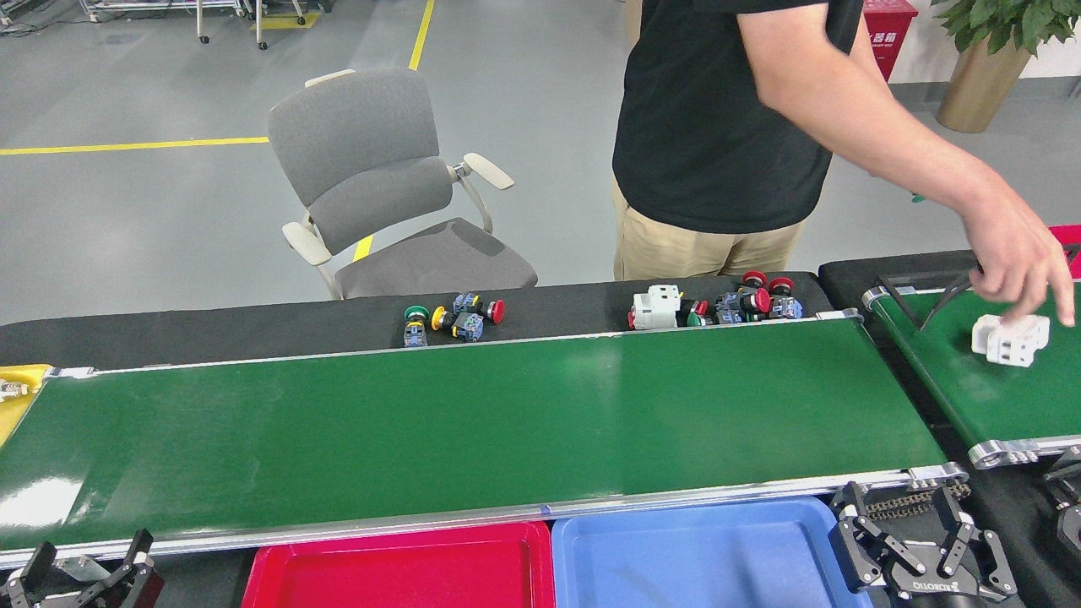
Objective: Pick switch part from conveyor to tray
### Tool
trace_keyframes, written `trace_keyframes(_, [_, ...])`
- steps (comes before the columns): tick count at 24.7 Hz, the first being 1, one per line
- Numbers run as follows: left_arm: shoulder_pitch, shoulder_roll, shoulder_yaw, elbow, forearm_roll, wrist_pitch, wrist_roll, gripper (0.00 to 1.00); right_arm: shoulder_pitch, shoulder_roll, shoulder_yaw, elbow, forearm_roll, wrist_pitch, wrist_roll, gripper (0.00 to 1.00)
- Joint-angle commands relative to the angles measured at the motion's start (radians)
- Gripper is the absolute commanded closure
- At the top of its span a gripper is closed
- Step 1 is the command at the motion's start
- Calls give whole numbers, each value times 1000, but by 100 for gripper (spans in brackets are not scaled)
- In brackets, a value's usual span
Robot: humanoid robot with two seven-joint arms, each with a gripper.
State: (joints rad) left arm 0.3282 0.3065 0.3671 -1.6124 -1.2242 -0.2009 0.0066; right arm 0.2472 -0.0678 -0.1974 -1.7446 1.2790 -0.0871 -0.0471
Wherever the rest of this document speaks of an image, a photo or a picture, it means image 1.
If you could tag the person's left forearm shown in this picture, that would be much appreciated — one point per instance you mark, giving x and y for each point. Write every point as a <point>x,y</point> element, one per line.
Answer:
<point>870,143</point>

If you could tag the blue plastic tray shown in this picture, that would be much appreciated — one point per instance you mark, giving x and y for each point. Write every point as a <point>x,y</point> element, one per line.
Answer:
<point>692,566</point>

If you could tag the red fire extinguisher box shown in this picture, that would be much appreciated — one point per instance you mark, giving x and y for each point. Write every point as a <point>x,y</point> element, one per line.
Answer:
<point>887,38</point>

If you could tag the white circuit breaker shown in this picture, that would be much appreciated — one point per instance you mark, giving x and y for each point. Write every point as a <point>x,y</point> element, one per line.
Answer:
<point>1009,342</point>
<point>657,308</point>

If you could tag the black joystick controller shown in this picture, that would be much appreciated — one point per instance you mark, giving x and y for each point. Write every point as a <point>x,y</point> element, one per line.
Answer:
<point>1068,523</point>

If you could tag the red mushroom push button switch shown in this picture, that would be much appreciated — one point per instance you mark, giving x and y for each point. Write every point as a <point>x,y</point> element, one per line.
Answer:
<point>785,307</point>
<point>754,278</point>
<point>699,306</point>
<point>760,301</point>
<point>496,312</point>

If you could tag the green conveyor with black guide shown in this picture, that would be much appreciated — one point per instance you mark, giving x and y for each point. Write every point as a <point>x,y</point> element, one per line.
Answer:
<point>996,409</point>

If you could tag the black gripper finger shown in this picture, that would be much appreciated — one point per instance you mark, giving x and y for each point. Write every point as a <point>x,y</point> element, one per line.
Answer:
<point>988,566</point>
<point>34,567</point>
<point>849,540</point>
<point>139,584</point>

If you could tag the white wheeled metal rack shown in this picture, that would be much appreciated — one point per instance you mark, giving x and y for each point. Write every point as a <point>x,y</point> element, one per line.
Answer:
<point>200,21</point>

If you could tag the yellow mushroom push button switch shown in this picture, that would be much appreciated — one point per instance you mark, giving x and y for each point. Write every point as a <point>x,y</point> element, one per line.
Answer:
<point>467,328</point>

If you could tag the person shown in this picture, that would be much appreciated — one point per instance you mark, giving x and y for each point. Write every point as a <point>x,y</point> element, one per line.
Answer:
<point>718,127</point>

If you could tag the yellow plastic tray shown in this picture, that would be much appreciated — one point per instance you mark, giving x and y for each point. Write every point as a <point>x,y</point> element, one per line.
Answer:
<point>15,418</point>

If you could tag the white part with metal tip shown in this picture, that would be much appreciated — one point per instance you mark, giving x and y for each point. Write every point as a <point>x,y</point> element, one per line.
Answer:
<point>12,390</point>

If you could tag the green mushroom push button switch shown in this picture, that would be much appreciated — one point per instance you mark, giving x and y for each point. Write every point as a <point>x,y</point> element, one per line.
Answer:
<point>695,321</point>
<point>415,314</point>

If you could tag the red plastic tray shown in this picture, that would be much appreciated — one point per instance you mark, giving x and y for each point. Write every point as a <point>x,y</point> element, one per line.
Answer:
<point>397,574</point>

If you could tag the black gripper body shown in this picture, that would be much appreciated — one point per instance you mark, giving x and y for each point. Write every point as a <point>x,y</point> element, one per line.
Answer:
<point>937,593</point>

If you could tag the red plastic bin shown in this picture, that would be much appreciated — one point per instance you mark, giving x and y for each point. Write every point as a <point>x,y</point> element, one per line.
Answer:
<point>1066,236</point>

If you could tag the black curved guide bracket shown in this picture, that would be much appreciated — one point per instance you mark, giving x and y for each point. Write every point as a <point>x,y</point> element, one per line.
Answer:
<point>950,295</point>

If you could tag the grey office chair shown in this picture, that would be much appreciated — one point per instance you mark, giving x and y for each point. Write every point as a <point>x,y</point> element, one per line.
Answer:
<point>363,143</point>

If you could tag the potted plant in gold pot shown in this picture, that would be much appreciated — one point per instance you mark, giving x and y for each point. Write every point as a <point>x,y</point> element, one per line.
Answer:
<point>980,84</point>

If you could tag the long green conveyor belt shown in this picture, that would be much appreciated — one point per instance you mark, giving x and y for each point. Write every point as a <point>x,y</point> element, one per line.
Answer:
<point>464,422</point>

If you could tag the person's left hand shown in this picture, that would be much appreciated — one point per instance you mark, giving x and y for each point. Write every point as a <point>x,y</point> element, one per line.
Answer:
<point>1018,253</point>

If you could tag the long black table cover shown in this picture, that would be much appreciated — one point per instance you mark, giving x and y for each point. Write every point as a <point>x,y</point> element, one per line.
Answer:
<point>211,333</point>

